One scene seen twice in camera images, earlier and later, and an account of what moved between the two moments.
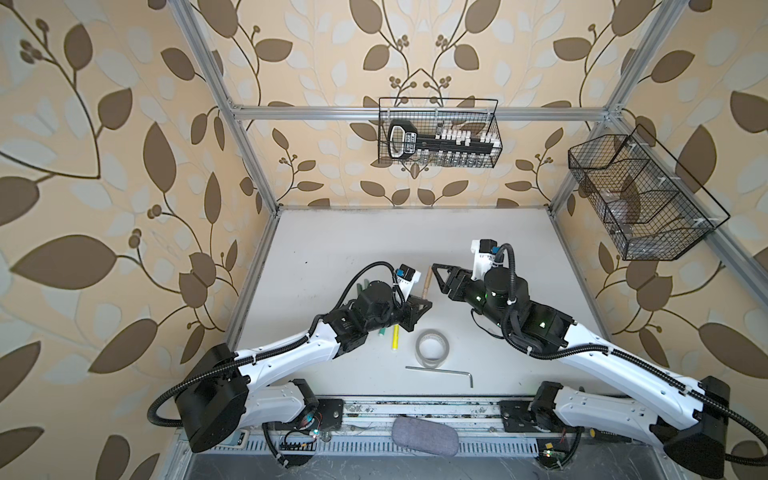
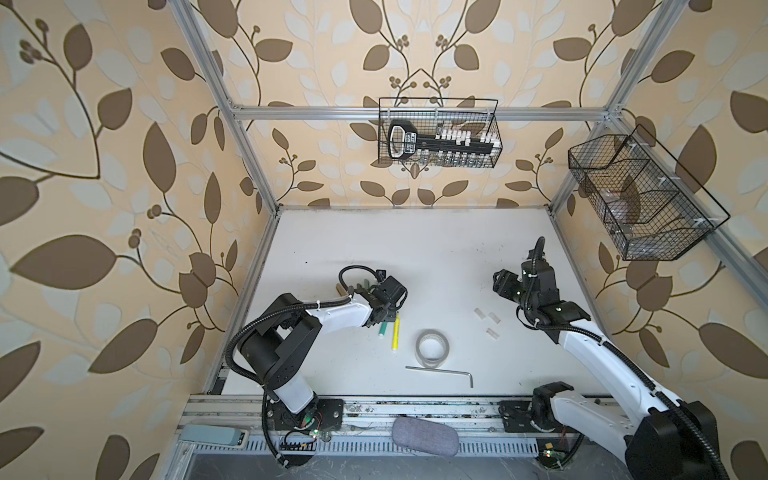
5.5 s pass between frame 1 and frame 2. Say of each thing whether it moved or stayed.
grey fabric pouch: stayed
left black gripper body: moved
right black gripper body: moved
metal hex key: stayed
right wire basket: stayed
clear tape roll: stayed
